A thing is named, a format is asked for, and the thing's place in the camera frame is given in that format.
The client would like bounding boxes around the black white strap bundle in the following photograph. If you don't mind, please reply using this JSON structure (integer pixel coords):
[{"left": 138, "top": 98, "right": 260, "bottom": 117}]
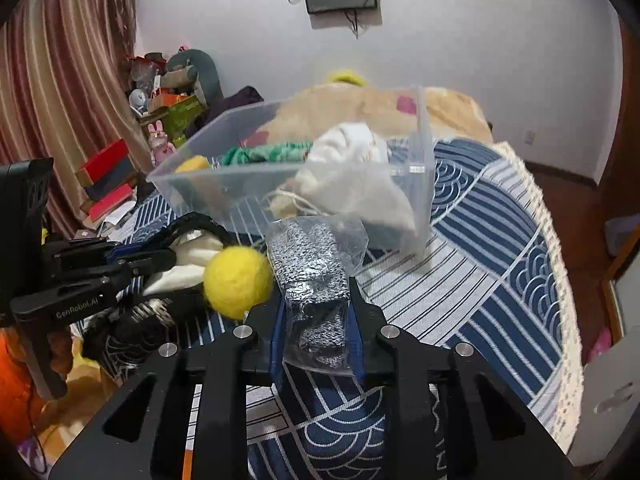
[{"left": 81, "top": 211, "right": 234, "bottom": 361}]

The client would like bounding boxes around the yellow felt ball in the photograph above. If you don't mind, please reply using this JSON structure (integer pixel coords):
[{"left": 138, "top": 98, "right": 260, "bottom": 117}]
[{"left": 203, "top": 246, "right": 273, "bottom": 321}]

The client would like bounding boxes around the yellow green sponge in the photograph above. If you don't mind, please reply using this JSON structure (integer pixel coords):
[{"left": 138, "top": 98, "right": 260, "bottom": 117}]
[{"left": 175, "top": 155, "right": 210, "bottom": 174}]

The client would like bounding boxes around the grey cloth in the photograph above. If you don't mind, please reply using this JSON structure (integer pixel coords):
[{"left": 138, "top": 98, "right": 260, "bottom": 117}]
[{"left": 266, "top": 214, "right": 369, "bottom": 376}]

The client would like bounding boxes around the green knitted cloth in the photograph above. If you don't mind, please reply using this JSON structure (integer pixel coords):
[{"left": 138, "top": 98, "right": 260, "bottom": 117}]
[{"left": 217, "top": 142, "right": 312, "bottom": 166}]

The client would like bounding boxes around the white cloth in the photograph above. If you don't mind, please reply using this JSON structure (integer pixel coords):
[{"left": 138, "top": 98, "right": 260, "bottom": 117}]
[{"left": 269, "top": 122, "right": 416, "bottom": 233}]

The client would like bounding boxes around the person's left hand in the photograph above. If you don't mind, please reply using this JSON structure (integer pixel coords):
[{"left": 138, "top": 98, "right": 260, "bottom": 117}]
[{"left": 0, "top": 327, "right": 73, "bottom": 446}]

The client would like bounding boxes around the red box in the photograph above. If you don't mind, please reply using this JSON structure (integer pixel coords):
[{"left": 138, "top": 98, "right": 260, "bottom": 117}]
[{"left": 75, "top": 139, "right": 129, "bottom": 186}]

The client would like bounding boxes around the pink rabbit toy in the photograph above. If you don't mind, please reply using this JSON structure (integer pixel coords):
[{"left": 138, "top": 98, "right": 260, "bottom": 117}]
[{"left": 148, "top": 119, "right": 176, "bottom": 168}]

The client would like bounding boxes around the blue white patterned tablecloth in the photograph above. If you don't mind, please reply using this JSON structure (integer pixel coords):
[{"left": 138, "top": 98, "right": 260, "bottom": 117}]
[{"left": 98, "top": 136, "right": 586, "bottom": 480}]

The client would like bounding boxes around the green cardboard box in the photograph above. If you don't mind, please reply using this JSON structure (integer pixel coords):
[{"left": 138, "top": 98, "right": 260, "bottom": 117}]
[{"left": 138, "top": 96, "right": 207, "bottom": 148}]

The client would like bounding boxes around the grey green plush toy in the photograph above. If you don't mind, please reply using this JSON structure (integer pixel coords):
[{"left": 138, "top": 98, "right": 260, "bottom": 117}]
[{"left": 160, "top": 49, "right": 224, "bottom": 107}]

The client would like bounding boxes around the dark purple clothing pile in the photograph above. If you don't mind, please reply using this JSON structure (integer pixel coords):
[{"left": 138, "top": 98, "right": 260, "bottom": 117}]
[{"left": 204, "top": 86, "right": 264, "bottom": 125}]

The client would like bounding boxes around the clear plastic box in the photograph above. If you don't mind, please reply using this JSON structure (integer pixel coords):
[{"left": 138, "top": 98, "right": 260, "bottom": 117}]
[{"left": 149, "top": 84, "right": 435, "bottom": 255}]

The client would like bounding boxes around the striped red curtain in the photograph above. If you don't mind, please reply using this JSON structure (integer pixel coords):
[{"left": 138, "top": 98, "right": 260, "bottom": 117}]
[{"left": 1, "top": 0, "right": 151, "bottom": 236}]

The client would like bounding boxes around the beige patterned blanket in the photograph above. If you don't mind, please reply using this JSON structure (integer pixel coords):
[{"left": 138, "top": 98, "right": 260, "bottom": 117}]
[{"left": 242, "top": 82, "right": 494, "bottom": 148}]

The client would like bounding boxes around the yellow plush behind blanket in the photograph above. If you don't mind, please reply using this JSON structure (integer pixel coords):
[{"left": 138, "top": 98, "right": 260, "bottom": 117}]
[{"left": 326, "top": 68, "right": 369, "bottom": 87}]

